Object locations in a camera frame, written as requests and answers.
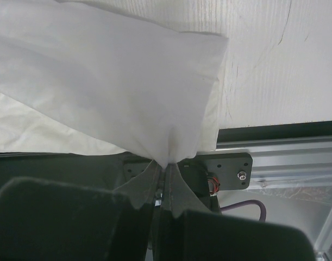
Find white t shirt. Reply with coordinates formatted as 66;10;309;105
0;1;228;166

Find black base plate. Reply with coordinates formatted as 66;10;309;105
0;121;332;204

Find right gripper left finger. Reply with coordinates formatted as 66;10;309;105
112;161;162;260

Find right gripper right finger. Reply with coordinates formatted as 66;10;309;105
161;164;209;260

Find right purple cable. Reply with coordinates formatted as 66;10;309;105
220;199;267;222

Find aluminium rail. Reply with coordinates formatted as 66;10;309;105
0;134;332;188

